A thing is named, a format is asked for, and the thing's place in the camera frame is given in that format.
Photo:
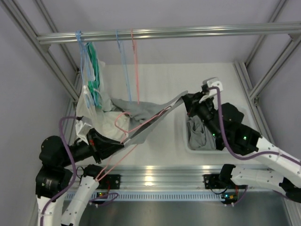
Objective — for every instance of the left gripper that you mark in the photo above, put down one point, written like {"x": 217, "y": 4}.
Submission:
{"x": 107, "y": 146}

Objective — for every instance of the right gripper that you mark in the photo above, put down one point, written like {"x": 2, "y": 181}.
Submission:
{"x": 192, "y": 102}

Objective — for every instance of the pink wire hanger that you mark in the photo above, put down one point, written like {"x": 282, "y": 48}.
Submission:
{"x": 126, "y": 132}
{"x": 134, "y": 46}

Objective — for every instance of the light blue wire hanger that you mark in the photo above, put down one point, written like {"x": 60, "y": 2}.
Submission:
{"x": 124, "y": 64}

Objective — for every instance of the grey garment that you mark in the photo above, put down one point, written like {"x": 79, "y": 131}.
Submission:
{"x": 199, "y": 137}

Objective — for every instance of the black tank top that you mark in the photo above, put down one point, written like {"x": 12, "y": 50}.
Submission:
{"x": 219, "y": 142}

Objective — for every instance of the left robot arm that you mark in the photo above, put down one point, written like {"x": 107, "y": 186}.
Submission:
{"x": 54, "y": 179}

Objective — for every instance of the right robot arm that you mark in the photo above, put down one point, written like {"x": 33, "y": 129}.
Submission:
{"x": 224, "y": 123}

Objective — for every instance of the white garment pile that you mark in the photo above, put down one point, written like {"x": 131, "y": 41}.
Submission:
{"x": 102, "y": 119}

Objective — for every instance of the white plastic basket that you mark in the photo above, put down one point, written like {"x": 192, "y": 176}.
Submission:
{"x": 247, "y": 120}

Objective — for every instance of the bundle of coloured hangers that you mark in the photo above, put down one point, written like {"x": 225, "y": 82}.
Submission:
{"x": 91, "y": 72}

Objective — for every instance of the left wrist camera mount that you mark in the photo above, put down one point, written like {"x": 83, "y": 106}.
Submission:
{"x": 82, "y": 129}

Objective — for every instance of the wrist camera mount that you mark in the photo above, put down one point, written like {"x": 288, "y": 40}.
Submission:
{"x": 209, "y": 88}
{"x": 82, "y": 129}

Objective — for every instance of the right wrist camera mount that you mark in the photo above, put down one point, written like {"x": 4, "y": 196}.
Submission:
{"x": 209, "y": 88}

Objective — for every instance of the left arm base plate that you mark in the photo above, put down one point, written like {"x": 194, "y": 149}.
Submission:
{"x": 111, "y": 181}

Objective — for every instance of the right aluminium frame post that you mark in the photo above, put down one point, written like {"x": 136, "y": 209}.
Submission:
{"x": 266, "y": 59}

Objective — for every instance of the aluminium frame post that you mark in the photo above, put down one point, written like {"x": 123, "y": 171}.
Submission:
{"x": 266, "y": 59}
{"x": 24, "y": 25}

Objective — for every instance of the perforated cable duct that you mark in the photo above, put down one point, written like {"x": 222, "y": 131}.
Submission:
{"x": 159, "y": 196}

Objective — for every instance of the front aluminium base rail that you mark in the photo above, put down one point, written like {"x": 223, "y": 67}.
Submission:
{"x": 163, "y": 178}

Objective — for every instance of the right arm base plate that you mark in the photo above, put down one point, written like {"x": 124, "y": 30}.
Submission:
{"x": 212, "y": 181}

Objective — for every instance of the aluminium hanging rail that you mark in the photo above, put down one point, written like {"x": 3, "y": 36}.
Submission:
{"x": 173, "y": 32}

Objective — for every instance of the left aluminium frame post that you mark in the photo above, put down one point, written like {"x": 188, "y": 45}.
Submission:
{"x": 24, "y": 25}

